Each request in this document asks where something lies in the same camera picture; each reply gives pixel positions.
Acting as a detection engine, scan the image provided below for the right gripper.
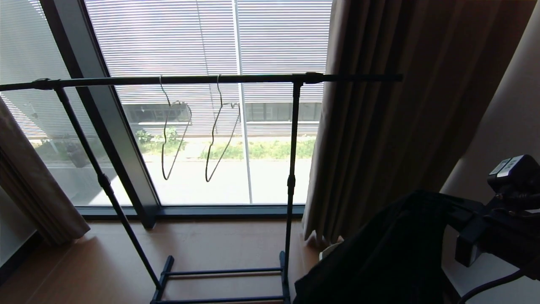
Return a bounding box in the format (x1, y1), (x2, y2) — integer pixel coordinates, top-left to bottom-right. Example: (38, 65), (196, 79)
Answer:
(455, 203), (540, 280)

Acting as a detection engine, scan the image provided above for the black garment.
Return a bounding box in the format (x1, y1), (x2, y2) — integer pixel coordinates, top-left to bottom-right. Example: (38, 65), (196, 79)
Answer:
(294, 190), (461, 304)

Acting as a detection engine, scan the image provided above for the pink clothes hanger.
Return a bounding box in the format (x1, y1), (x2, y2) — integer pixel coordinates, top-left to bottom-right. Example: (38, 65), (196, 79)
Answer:
(159, 76), (193, 181)
(205, 75), (241, 183)

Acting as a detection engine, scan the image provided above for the black clothes rack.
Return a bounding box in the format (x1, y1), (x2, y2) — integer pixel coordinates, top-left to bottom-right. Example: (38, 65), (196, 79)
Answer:
(0, 72), (402, 304)

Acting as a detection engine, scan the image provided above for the window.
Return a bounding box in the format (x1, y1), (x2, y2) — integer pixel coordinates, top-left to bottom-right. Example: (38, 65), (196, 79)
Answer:
(0, 0), (334, 229)

